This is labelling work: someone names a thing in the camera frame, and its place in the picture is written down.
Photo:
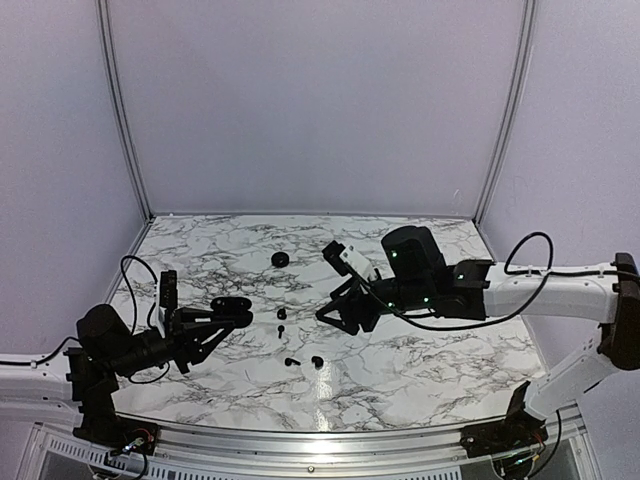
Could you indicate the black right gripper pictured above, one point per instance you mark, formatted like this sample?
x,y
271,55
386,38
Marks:
x,y
352,302

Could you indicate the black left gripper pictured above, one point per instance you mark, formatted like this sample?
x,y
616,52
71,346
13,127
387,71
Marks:
x,y
186,336

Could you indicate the black ear hook earbud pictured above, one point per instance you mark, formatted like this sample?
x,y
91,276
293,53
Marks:
x,y
317,361

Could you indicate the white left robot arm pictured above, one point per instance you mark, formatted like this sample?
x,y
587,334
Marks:
x,y
88,374

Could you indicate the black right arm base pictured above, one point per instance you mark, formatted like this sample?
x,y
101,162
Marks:
x,y
518,429

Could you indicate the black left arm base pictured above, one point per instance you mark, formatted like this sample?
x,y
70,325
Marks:
x,y
100,424

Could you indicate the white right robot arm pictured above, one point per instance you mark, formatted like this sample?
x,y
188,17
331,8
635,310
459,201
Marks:
x,y
430,294

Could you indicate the black round puck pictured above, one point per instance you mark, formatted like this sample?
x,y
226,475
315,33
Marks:
x,y
280,259

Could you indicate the black stem earbud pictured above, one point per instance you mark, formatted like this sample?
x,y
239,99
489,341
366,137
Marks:
x,y
290,361

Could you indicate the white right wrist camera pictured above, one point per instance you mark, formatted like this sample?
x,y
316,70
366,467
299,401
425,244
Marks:
x,y
343,259

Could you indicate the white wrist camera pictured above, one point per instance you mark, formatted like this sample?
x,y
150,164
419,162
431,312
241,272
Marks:
x,y
343,259
166,300

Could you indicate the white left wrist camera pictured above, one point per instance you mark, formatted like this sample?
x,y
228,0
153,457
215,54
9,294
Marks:
x,y
166,300

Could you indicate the aluminium front rail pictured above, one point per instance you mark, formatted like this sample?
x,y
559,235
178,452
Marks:
x,y
199,452

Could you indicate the left aluminium corner post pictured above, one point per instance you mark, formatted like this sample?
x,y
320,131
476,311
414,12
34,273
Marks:
x,y
122,123

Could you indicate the aluminium corner post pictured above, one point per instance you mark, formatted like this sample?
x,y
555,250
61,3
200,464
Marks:
x,y
513,101
122,123

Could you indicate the right aluminium corner post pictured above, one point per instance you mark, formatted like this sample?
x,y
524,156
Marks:
x,y
513,101

